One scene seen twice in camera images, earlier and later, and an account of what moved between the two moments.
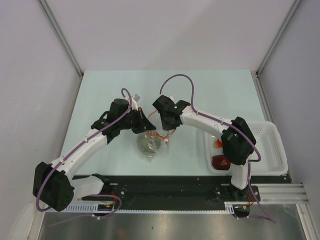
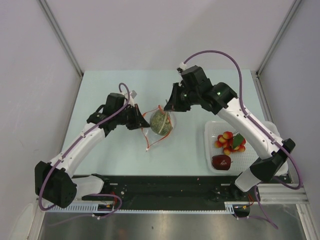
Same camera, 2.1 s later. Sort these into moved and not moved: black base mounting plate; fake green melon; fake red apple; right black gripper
Moved: fake green melon; right black gripper
Not moved: black base mounting plate; fake red apple
